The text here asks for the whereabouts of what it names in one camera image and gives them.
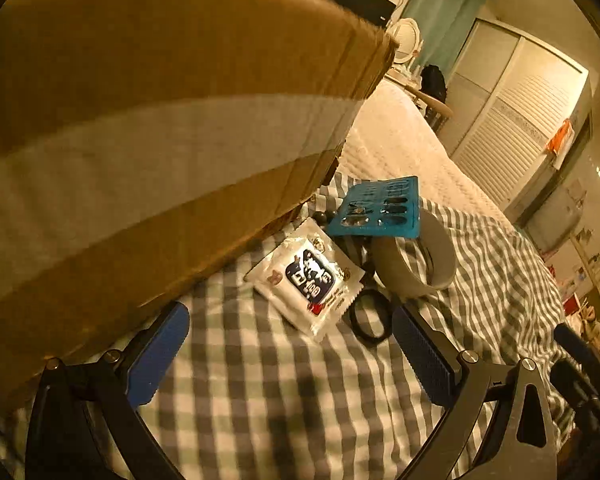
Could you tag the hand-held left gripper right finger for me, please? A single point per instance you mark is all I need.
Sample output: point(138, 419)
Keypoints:
point(427, 355)

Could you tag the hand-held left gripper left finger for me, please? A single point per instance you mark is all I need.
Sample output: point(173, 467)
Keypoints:
point(155, 355)

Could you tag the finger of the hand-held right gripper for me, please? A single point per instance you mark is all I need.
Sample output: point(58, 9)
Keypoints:
point(580, 347)
point(572, 382)

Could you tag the white snack packet blue label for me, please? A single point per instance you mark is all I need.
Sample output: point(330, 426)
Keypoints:
point(300, 280)

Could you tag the brown cardboard box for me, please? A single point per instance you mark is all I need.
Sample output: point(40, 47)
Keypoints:
point(155, 135)

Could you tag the grey tape roll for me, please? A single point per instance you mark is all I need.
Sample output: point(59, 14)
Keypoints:
point(400, 276)

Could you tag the grey checked blanket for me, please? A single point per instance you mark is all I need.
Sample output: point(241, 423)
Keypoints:
point(260, 390)

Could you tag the blue blister tray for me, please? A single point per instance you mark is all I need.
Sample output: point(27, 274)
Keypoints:
point(370, 196)

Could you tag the white quilted bedspread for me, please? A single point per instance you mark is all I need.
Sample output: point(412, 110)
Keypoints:
point(405, 150)

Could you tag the orange hanging cloth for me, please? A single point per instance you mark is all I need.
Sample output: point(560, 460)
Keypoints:
point(560, 137)

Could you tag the white louvred wardrobe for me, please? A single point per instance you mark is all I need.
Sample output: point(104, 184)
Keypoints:
point(520, 110)

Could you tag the wooden chair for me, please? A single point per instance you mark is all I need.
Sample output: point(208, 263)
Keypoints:
point(437, 107)

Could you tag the black bag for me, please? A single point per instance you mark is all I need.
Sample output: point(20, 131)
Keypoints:
point(433, 82)

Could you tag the white dressing table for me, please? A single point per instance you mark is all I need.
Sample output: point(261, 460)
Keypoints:
point(405, 77)

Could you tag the white oval mirror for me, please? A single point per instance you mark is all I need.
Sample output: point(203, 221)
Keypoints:
point(405, 42)

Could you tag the narrow green curtain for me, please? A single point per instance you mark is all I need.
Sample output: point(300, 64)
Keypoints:
point(442, 15)

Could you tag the wall photo collage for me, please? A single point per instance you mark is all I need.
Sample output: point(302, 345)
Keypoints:
point(590, 280)

